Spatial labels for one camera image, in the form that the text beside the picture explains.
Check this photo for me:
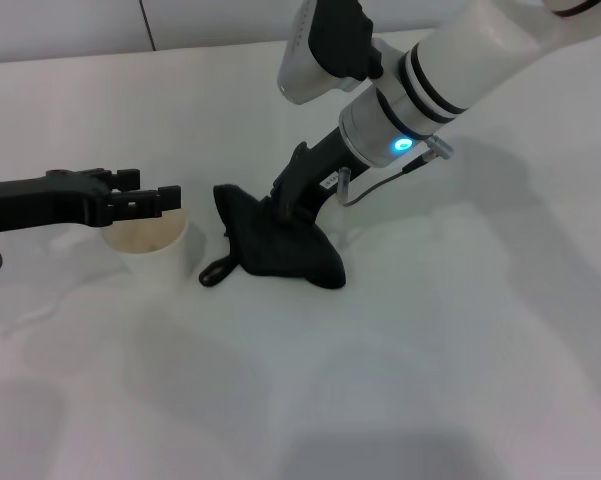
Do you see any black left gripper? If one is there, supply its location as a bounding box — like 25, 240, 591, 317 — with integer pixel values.
0, 168, 184, 236

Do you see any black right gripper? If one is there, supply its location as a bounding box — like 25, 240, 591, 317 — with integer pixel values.
266, 126, 367, 225

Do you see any white paper cup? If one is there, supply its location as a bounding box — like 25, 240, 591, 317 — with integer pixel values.
101, 207, 190, 289

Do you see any dark blue rag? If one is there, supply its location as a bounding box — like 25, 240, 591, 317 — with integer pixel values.
198, 183, 350, 292

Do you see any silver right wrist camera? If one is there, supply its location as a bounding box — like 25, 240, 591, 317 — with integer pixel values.
278, 0, 385, 106

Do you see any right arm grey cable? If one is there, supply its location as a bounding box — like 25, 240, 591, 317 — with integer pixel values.
336, 134, 456, 209

